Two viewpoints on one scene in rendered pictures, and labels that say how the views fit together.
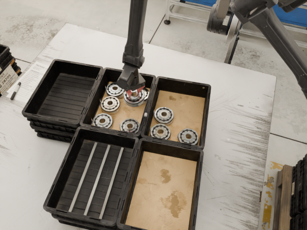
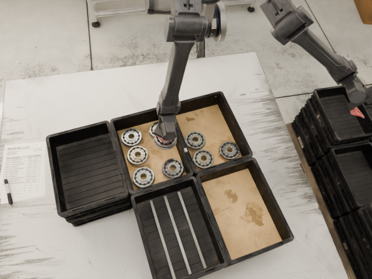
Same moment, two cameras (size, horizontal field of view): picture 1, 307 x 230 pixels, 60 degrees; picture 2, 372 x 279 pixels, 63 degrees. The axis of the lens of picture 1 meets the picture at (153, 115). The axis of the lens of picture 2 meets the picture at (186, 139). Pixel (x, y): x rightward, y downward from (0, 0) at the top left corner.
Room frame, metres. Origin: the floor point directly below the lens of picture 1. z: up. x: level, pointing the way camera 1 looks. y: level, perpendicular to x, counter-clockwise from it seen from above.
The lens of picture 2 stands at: (0.25, 0.40, 2.20)
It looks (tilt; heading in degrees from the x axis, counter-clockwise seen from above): 62 degrees down; 324
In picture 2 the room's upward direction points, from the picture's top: 7 degrees clockwise
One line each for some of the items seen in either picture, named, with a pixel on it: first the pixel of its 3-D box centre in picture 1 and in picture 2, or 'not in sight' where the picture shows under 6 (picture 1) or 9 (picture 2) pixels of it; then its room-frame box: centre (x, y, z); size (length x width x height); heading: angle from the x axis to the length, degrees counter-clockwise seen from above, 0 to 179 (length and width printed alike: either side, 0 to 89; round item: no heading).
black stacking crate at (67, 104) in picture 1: (67, 96); (88, 169); (0.90, 0.47, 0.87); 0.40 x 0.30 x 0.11; 170
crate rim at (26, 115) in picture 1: (65, 90); (86, 165); (0.90, 0.47, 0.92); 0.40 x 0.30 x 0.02; 170
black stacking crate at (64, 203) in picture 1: (96, 175); (176, 231); (0.45, 0.24, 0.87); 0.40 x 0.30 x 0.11; 170
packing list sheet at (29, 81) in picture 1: (34, 81); (22, 170); (1.14, 0.77, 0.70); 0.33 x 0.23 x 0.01; 162
